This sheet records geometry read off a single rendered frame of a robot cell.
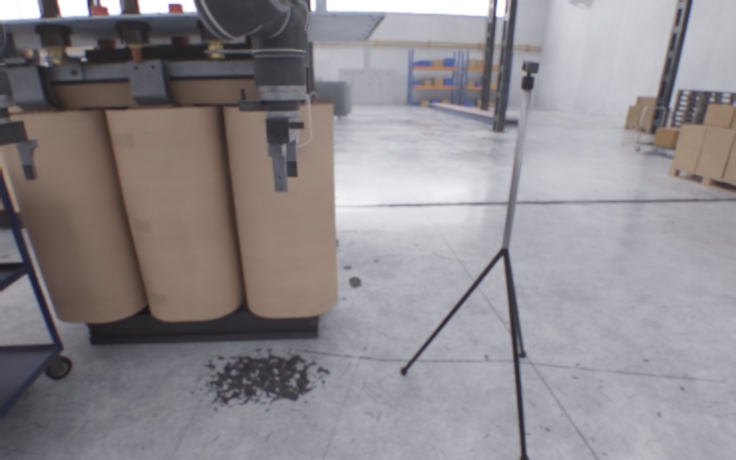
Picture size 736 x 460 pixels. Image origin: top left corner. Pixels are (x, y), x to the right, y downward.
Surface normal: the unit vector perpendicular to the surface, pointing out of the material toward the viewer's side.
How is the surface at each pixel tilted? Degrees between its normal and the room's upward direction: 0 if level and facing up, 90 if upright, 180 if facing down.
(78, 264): 90
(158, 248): 90
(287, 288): 90
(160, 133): 90
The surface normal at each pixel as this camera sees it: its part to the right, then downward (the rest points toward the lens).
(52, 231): 0.09, 0.36
